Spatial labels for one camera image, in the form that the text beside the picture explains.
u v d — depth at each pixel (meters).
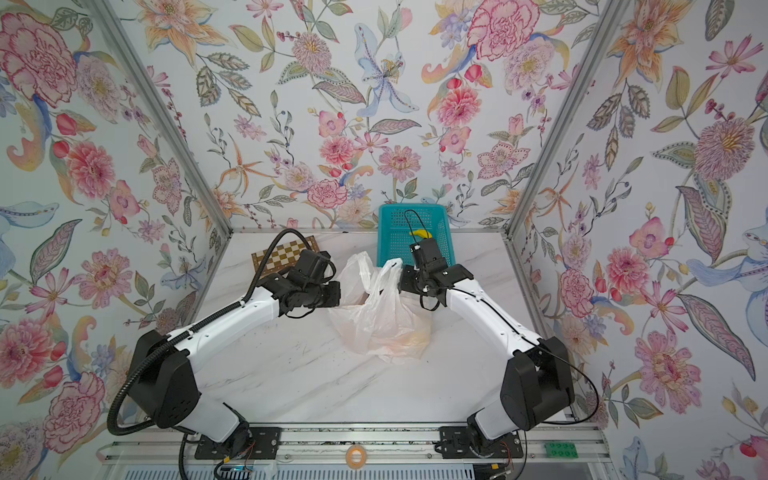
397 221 1.22
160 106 0.86
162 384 0.42
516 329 0.47
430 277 0.63
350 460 0.73
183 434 0.55
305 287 0.65
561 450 0.72
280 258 1.09
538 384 0.42
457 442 0.73
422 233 1.18
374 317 0.77
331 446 0.75
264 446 0.74
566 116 0.87
